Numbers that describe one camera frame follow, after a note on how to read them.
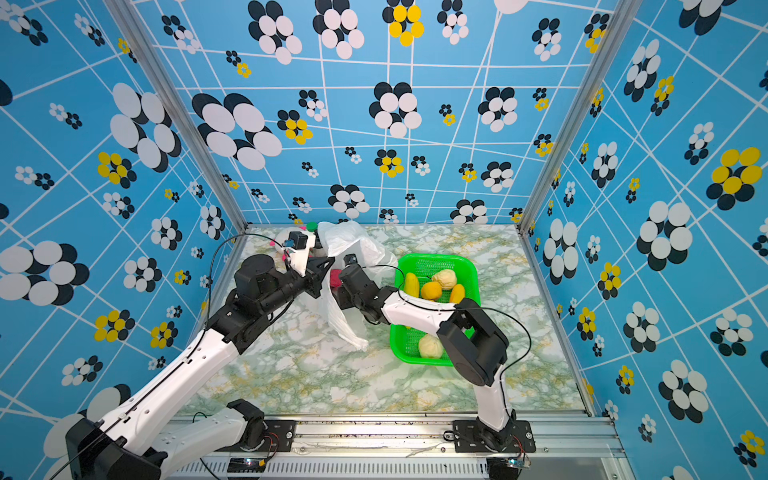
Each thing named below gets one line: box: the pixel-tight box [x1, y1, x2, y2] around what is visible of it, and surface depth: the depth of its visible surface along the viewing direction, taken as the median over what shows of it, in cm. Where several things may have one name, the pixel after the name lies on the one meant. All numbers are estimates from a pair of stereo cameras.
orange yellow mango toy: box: [421, 281, 442, 302], surface depth 97 cm
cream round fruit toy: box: [419, 334, 443, 359], surface depth 84 cm
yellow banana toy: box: [450, 284, 465, 304], surface depth 98 cm
